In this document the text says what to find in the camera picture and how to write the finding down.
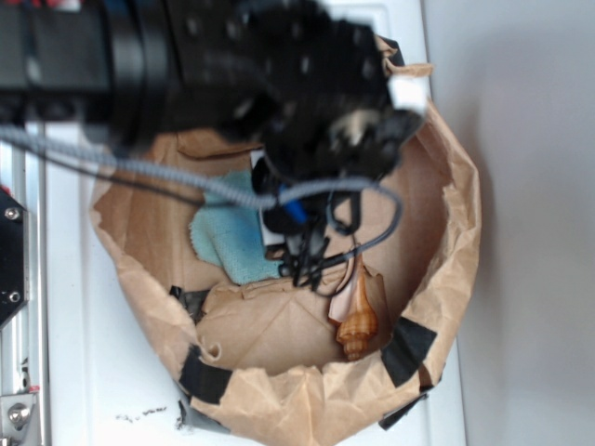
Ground light blue cloth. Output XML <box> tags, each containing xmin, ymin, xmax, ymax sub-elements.
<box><xmin>190</xmin><ymin>191</ymin><xmax>280</xmax><ymax>285</ymax></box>

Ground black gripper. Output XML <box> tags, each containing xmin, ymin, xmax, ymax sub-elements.
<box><xmin>166</xmin><ymin>0</ymin><xmax>429</xmax><ymax>261</ymax></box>

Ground grey braided cable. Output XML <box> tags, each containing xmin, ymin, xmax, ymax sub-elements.
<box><xmin>0</xmin><ymin>127</ymin><xmax>382</xmax><ymax>210</ymax></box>

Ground orange spiral conch shell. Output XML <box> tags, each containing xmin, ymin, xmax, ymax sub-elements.
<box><xmin>328</xmin><ymin>256</ymin><xmax>378</xmax><ymax>361</ymax></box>

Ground black corner bracket plate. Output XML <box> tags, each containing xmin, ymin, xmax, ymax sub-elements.
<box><xmin>0</xmin><ymin>186</ymin><xmax>27</xmax><ymax>329</ymax></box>

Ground silver metal angle bracket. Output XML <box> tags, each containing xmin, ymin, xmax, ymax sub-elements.
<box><xmin>1</xmin><ymin>393</ymin><xmax>41</xmax><ymax>445</ymax></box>

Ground silver aluminium frame rail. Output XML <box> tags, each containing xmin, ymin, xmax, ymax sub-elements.
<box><xmin>1</xmin><ymin>143</ymin><xmax>51</xmax><ymax>445</ymax></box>

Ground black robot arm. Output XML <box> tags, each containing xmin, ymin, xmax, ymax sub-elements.
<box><xmin>1</xmin><ymin>1</ymin><xmax>428</xmax><ymax>260</ymax></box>

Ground thin black wire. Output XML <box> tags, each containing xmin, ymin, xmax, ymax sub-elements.
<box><xmin>27</xmin><ymin>152</ymin><xmax>404</xmax><ymax>298</ymax></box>

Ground brown paper-lined bin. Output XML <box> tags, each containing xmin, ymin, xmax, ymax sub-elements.
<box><xmin>90</xmin><ymin>32</ymin><xmax>482</xmax><ymax>446</ymax></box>

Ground white tray board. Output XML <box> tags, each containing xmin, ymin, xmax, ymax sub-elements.
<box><xmin>0</xmin><ymin>3</ymin><xmax>468</xmax><ymax>446</ymax></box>

